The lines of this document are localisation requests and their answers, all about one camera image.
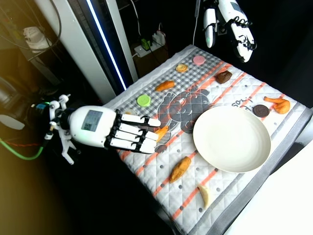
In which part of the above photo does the white crumpled cloth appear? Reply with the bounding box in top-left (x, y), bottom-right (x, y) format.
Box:
top-left (23, 26), bottom-right (53, 51)

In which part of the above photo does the brown chocolate pastry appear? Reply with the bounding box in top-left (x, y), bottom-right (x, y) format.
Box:
top-left (215, 70), bottom-right (233, 84)

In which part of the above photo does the brown cardboard box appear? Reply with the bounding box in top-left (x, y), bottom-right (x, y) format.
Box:
top-left (131, 43), bottom-right (170, 78)

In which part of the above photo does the white charger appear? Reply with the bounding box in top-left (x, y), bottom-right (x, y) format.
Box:
top-left (152, 30), bottom-right (167, 45)

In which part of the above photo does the grey quilt with bear print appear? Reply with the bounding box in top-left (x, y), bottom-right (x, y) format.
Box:
top-left (102, 44), bottom-right (313, 235)

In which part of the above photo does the green cable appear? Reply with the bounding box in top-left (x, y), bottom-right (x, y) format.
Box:
top-left (0, 138), bottom-right (45, 161)

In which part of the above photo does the white power strip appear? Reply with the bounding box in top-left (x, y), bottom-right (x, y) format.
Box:
top-left (133, 44), bottom-right (165, 58)

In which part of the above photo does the white power cable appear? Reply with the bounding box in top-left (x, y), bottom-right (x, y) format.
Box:
top-left (129, 0), bottom-right (142, 39)

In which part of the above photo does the long golden fried toy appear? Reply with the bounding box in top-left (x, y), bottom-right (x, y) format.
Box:
top-left (169, 156), bottom-right (192, 184)

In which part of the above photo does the white hanging cable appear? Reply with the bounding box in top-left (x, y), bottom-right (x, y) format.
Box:
top-left (192, 0), bottom-right (201, 46)

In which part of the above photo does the dark chocolate cookie toy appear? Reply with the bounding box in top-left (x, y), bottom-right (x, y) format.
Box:
top-left (252, 104), bottom-right (270, 118)

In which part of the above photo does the white pillar with blue light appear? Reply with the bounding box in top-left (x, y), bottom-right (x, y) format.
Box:
top-left (34, 0), bottom-right (139, 104)

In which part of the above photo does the green round toy disc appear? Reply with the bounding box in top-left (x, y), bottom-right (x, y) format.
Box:
top-left (136, 94), bottom-right (152, 107)

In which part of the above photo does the green plug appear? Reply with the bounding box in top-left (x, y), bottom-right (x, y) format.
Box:
top-left (140, 38), bottom-right (152, 51)

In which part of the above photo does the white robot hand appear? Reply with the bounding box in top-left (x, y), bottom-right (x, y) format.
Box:
top-left (202, 0), bottom-right (258, 63)
top-left (69, 106), bottom-right (161, 155)

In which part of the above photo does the white round plate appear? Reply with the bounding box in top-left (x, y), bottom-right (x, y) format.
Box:
top-left (192, 105), bottom-right (272, 174)

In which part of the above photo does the orange chicken drumstick toy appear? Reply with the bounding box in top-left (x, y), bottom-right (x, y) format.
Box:
top-left (263, 96), bottom-right (291, 115)

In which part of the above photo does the white dumpling toy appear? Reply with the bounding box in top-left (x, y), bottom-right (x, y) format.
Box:
top-left (197, 184), bottom-right (211, 209)

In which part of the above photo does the orange carrot piece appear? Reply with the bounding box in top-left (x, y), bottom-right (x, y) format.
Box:
top-left (155, 126), bottom-right (169, 142)

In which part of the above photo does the black looped cable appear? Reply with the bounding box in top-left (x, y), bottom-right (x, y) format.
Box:
top-left (0, 0), bottom-right (62, 52)

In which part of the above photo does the orange fried food toy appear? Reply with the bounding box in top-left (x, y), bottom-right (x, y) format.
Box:
top-left (155, 80), bottom-right (176, 92)

